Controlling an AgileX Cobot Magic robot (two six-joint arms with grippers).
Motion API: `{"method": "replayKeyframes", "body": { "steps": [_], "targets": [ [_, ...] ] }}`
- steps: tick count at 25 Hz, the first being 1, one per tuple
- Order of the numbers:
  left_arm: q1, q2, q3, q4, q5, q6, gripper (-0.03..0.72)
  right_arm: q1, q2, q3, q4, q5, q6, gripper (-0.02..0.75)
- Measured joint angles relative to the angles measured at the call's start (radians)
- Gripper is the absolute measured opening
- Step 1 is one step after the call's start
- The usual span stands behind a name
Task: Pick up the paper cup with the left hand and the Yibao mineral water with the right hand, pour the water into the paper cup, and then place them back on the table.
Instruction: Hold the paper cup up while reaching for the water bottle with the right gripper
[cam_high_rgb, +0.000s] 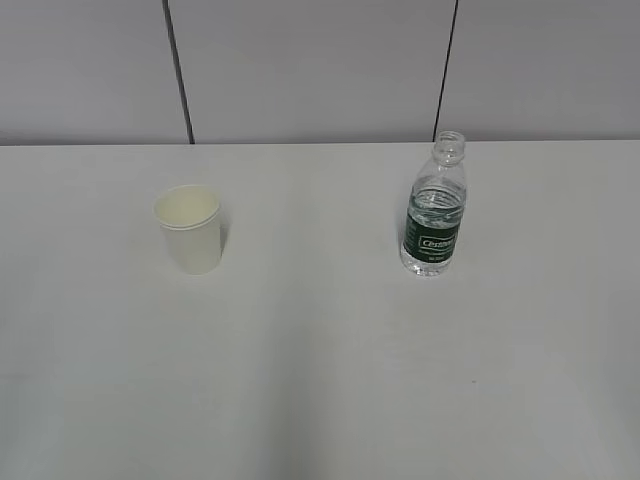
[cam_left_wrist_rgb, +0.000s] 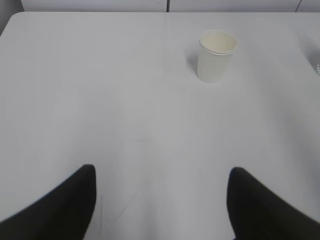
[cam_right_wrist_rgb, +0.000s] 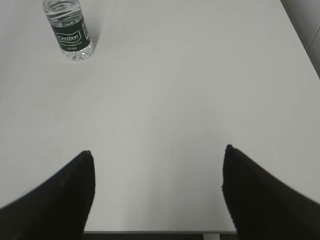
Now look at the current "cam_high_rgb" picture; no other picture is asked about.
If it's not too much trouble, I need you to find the clear water bottle green label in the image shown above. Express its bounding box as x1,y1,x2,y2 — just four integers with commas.
400,131,467,277

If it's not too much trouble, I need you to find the white paper cup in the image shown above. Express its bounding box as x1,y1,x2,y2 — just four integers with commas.
153,185,223,275

